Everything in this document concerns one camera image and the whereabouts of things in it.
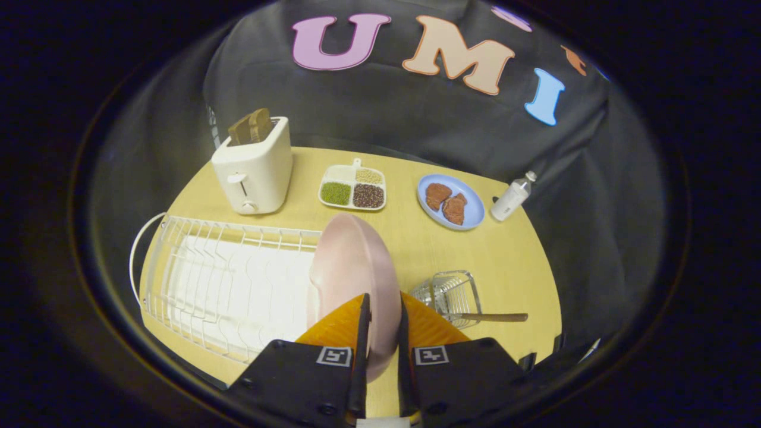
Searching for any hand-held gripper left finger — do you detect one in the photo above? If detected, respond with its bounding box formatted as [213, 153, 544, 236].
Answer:
[228, 293, 372, 428]

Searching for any white divided grain tray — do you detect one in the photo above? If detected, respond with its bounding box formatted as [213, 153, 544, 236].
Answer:
[319, 158, 387, 212]

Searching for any blue plate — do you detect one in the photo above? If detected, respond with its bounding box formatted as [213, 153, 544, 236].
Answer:
[417, 174, 486, 231]

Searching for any white plastic bottle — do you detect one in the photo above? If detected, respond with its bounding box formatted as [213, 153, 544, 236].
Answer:
[490, 171, 537, 222]

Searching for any white toaster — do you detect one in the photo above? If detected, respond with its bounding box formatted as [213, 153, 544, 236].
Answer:
[211, 116, 293, 215]

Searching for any wire cutlery basket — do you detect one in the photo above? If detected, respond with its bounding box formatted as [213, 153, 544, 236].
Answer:
[410, 270, 483, 330]

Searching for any black backdrop cloth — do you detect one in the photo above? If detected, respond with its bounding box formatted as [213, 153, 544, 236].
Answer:
[89, 0, 672, 351]

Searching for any pink plate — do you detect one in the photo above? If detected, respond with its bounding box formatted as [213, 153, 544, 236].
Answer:
[307, 213, 402, 382]

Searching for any wooden handled spoon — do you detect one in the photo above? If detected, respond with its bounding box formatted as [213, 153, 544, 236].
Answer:
[457, 313, 529, 323]

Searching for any brown meat piece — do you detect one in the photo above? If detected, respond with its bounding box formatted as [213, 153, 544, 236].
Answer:
[442, 193, 468, 226]
[425, 183, 453, 212]

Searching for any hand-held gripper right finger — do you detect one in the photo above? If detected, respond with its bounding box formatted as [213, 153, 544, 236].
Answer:
[397, 291, 539, 426]

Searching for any brown toast slice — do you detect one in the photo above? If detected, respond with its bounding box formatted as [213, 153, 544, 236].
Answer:
[249, 108, 273, 142]
[228, 116, 253, 146]

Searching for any white wire dish rack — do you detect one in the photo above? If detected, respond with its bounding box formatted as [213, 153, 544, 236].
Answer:
[130, 212, 325, 364]

